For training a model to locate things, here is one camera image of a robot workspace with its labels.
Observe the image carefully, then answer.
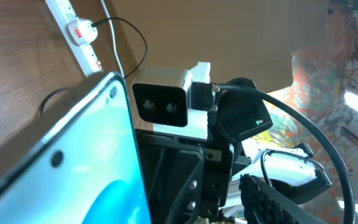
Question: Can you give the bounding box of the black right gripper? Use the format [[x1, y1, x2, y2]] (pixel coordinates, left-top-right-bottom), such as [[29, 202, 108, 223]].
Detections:
[[135, 129, 234, 223]]

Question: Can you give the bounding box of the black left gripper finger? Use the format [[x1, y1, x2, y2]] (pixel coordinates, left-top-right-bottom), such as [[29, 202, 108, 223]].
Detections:
[[239, 174, 324, 224]]

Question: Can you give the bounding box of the Galaxy smartphone with cyan screen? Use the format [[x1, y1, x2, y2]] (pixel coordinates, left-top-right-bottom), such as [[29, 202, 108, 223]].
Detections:
[[0, 72, 151, 223]]

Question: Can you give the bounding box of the black USB charging cable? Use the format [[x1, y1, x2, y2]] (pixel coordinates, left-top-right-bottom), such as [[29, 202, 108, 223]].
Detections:
[[37, 16, 149, 118]]

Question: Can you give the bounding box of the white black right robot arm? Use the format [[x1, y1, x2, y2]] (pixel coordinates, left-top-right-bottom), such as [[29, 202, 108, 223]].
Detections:
[[132, 78, 331, 223]]

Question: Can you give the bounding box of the white USB charger plug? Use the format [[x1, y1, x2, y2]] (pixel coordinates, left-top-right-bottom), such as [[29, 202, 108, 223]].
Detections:
[[67, 18, 98, 46]]

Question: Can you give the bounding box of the person in colourful shirt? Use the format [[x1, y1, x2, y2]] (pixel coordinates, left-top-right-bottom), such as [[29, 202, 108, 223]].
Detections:
[[255, 1, 358, 223]]

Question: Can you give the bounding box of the white power strip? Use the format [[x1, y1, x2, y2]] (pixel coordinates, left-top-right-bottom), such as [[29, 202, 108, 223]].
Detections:
[[45, 0, 103, 77]]

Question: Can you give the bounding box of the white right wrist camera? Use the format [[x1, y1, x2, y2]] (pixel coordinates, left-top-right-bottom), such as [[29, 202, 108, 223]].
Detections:
[[132, 62, 211, 139]]

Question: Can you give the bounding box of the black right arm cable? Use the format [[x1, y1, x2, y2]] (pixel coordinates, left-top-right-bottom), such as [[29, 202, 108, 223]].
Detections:
[[211, 83, 357, 224]]

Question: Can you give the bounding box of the white power strip cord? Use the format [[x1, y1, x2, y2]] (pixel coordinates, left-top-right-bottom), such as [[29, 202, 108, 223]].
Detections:
[[99, 0, 126, 78]]

